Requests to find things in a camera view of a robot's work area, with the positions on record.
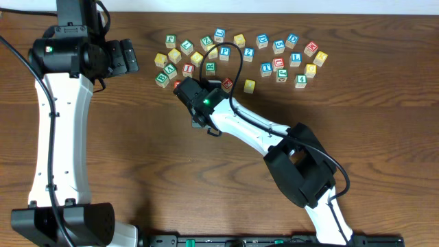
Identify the green 4 block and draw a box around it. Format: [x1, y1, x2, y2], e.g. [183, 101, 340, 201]
[294, 75, 307, 89]

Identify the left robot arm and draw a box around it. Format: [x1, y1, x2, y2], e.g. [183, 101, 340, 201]
[11, 1, 143, 246]

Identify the yellow block upper left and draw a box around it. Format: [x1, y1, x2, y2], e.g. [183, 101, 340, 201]
[168, 48, 182, 64]

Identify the blue P block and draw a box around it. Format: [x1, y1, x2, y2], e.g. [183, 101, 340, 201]
[219, 46, 230, 61]

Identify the blue D block left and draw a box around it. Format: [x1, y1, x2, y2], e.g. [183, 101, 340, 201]
[256, 34, 269, 49]

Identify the yellow block far left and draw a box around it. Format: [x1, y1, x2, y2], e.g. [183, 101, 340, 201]
[154, 53, 168, 69]

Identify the green block top left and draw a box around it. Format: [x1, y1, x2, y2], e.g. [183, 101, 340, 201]
[165, 34, 176, 49]

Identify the red U block left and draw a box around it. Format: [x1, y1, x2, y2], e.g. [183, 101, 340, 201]
[174, 80, 181, 88]

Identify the red U block right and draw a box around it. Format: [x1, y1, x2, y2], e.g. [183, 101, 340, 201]
[272, 58, 285, 71]

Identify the red I block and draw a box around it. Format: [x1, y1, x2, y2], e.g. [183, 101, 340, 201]
[182, 63, 195, 78]

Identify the green J block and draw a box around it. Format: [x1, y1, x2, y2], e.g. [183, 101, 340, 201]
[276, 69, 288, 82]

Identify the blue T block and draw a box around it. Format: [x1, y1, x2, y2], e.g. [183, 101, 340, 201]
[260, 62, 273, 77]

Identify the yellow O block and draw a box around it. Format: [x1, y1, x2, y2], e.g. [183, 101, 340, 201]
[244, 80, 256, 94]

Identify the blue 5 block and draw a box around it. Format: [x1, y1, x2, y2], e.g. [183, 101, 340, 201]
[272, 40, 285, 54]

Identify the blue L block top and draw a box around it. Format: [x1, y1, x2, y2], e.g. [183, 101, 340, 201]
[213, 28, 226, 43]

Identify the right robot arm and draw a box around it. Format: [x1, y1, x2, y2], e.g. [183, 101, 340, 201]
[174, 78, 353, 246]

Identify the red E block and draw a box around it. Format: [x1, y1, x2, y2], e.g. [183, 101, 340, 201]
[221, 78, 233, 93]

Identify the yellow S block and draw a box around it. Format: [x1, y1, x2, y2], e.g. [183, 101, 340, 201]
[206, 45, 218, 59]

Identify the green V block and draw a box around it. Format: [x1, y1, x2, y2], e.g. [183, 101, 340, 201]
[163, 63, 178, 80]

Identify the green R block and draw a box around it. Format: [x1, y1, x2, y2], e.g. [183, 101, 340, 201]
[205, 62, 217, 75]

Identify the blue D block right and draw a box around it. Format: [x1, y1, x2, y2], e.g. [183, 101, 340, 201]
[285, 33, 299, 49]

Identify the blue d block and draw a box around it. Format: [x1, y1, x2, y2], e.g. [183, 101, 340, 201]
[285, 33, 299, 49]
[256, 34, 269, 49]

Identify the blue l block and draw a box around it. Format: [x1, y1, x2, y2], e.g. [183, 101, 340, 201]
[289, 53, 302, 67]
[213, 28, 226, 43]

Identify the green B block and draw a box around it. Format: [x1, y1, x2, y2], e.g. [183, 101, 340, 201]
[155, 72, 170, 88]

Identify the yellow G block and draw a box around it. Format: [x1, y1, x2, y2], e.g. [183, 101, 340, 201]
[305, 64, 317, 78]

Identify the yellow block top middle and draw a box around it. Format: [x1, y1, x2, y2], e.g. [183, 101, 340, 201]
[233, 34, 246, 48]

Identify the blue L block right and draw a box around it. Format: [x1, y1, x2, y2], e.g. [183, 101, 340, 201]
[289, 53, 302, 67]

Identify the red u block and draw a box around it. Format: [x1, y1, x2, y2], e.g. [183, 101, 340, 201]
[272, 58, 285, 71]
[174, 80, 181, 88]

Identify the red H block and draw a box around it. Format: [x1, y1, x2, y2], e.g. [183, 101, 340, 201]
[304, 41, 318, 57]

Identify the blue 2 block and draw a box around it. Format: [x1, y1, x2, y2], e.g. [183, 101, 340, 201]
[243, 47, 254, 62]

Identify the yellow K block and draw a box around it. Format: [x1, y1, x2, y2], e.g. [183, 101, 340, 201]
[313, 51, 328, 67]

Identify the green 7 block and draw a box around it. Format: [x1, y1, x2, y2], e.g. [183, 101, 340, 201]
[180, 39, 194, 56]

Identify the yellow block middle left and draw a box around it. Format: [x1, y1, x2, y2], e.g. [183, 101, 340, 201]
[190, 51, 204, 67]

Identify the green Z block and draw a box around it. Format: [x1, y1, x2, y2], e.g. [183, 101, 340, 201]
[200, 36, 213, 51]

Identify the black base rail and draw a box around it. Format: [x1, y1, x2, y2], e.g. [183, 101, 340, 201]
[144, 235, 405, 247]

